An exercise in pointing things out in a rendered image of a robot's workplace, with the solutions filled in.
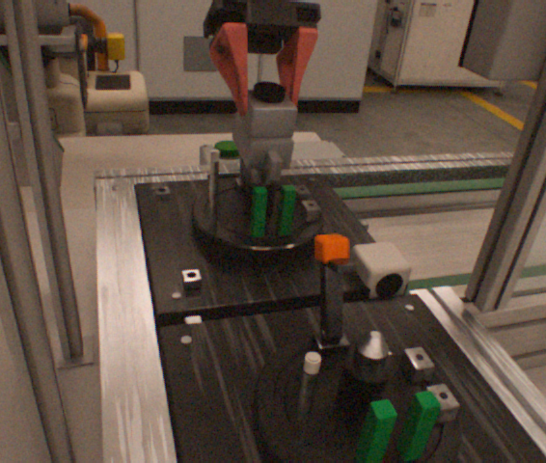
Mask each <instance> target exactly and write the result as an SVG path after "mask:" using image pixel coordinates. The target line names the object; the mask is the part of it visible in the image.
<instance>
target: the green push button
mask: <svg viewBox="0 0 546 463"><path fill-rule="evenodd" d="M214 149H215V150H219V151H220V153H219V156H222V157H228V158H230V157H237V156H239V151H238V149H237V147H236V145H235V143H234V141H220V142H217V143H216V144H215V145H214Z"/></svg>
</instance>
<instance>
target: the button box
mask: <svg viewBox="0 0 546 463"><path fill-rule="evenodd" d="M214 145H215V144H212V145H202V146H200V165H210V151H211V150H214ZM342 158H347V157H346V156H345V155H344V154H343V153H342V152H341V151H340V150H339V148H338V147H337V146H336V145H335V144H334V143H333V142H332V141H330V140H328V141H309V142H294V148H293V153H292V157H291V161H297V160H319V159H342ZM235 163H239V156H237V157H230V158H228V157H222V156H219V164H235Z"/></svg>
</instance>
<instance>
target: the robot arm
mask: <svg viewBox="0 0 546 463"><path fill-rule="evenodd" d="M320 19H321V10H320V5H319V4H317V3H309V2H299V1H288V0H213V1H212V3H211V6H210V8H209V10H208V13H207V15H206V17H205V21H204V23H203V29H204V38H206V39H208V37H209V36H213V38H212V40H211V42H210V44H209V54H210V59H211V60H212V62H213V63H214V65H215V66H216V67H217V69H218V71H219V72H220V74H221V75H222V77H223V79H224V80H225V82H226V84H227V85H228V87H229V89H230V91H231V93H232V97H233V100H234V103H235V105H236V108H237V110H238V113H239V115H240V117H244V116H245V115H246V114H247V108H248V63H247V53H251V54H267V55H275V54H277V53H279V54H278V55H277V56H276V63H277V69H278V73H279V79H280V85H282V86H283V87H284V88H285V89H286V94H287V96H288V97H289V99H290V100H291V101H292V102H293V104H294V105H295V106H296V105H297V100H298V96H299V92H300V87H301V82H302V78H303V75H304V73H305V70H306V68H307V65H308V63H309V61H310V58H311V56H312V53H313V51H314V46H315V44H316V41H317V39H318V32H317V23H318V21H319V20H320ZM282 41H283V44H284V48H283V47H282ZM282 48H283V49H282ZM281 49H282V50H281ZM280 50H281V51H280ZM279 51H280V52H279Z"/></svg>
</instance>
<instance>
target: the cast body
mask: <svg viewBox="0 0 546 463"><path fill-rule="evenodd" d="M297 112H298V110H297V108H296V106H295V105H294V104H293V102H292V101H291V100H290V99H289V97H288V96H287V94H286V89H285V88H284V87H283V86H282V85H280V84H277V83H274V82H267V81H262V82H259V83H257V84H255V85H254V89H253V90H248V108H247V114H246V115H245V116H244V117H240V115H239V113H235V115H234V124H233V132H232V139H233V141H234V143H235V145H236V147H237V149H238V151H239V153H240V155H241V157H242V159H243V161H244V163H245V165H246V167H247V169H264V170H265V171H266V173H267V175H268V177H269V179H270V180H280V178H281V172H282V169H288V168H289V167H290V163H291V157H292V153H293V148H294V140H293V139H292V136H293V132H294V127H295V123H296V117H297Z"/></svg>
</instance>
